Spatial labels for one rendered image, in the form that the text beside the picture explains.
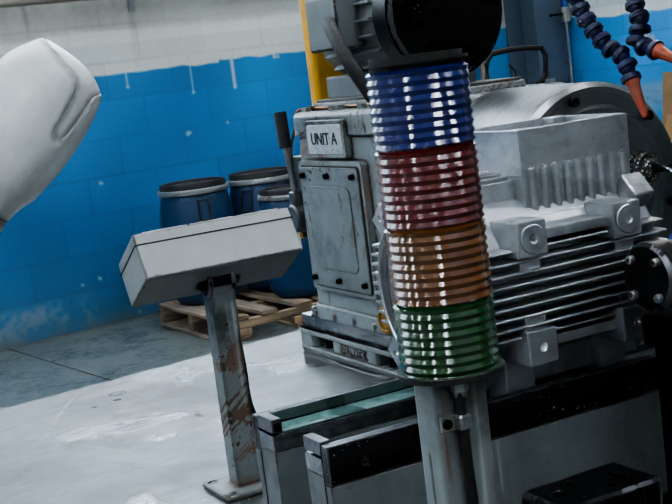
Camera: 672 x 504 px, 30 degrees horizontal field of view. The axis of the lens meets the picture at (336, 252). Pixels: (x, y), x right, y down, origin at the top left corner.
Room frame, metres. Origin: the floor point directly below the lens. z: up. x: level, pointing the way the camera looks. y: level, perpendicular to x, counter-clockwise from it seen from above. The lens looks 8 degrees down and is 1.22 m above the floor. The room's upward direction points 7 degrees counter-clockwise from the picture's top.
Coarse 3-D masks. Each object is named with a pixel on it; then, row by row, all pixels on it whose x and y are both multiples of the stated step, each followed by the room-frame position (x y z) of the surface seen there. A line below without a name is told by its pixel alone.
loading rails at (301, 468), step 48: (384, 384) 1.12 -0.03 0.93; (576, 384) 1.05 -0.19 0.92; (624, 384) 1.07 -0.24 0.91; (288, 432) 1.04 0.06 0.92; (336, 432) 1.06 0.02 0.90; (384, 432) 0.96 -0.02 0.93; (528, 432) 1.02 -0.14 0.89; (576, 432) 1.05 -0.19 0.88; (624, 432) 1.07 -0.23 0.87; (288, 480) 1.03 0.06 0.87; (336, 480) 0.94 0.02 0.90; (384, 480) 0.96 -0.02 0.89; (528, 480) 1.02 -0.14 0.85
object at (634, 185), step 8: (624, 176) 1.09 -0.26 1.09; (632, 176) 1.10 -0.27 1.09; (640, 176) 1.10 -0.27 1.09; (624, 184) 1.09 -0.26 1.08; (632, 184) 1.09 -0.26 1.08; (640, 184) 1.09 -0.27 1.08; (648, 184) 1.09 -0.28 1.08; (624, 192) 1.09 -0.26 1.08; (632, 192) 1.08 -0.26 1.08; (640, 192) 1.08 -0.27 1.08; (648, 192) 1.09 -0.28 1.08; (640, 200) 1.09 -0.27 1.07; (376, 216) 1.13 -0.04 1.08; (376, 224) 1.13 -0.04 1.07; (392, 344) 1.13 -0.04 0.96; (640, 344) 1.09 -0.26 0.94; (392, 352) 1.13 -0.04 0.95; (496, 376) 1.01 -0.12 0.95; (488, 384) 1.02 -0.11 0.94
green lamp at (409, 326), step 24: (408, 312) 0.71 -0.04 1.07; (432, 312) 0.70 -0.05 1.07; (456, 312) 0.70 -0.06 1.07; (480, 312) 0.70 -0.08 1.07; (408, 336) 0.71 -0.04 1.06; (432, 336) 0.70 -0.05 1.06; (456, 336) 0.70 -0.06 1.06; (480, 336) 0.70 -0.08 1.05; (408, 360) 0.71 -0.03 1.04; (432, 360) 0.70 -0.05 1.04; (456, 360) 0.70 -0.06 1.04; (480, 360) 0.70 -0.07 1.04
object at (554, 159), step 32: (480, 128) 1.16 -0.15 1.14; (512, 128) 1.17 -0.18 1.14; (544, 128) 1.07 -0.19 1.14; (576, 128) 1.09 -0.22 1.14; (608, 128) 1.10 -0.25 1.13; (480, 160) 1.11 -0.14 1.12; (512, 160) 1.07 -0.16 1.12; (544, 160) 1.07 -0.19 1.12; (576, 160) 1.08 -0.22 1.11; (608, 160) 1.10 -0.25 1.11; (544, 192) 1.07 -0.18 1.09; (576, 192) 1.09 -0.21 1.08
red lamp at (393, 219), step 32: (384, 160) 0.71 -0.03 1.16; (416, 160) 0.70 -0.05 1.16; (448, 160) 0.70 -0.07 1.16; (384, 192) 0.71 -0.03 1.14; (416, 192) 0.70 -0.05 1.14; (448, 192) 0.70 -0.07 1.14; (480, 192) 0.72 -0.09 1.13; (384, 224) 0.72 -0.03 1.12; (416, 224) 0.70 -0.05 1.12; (448, 224) 0.70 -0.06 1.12
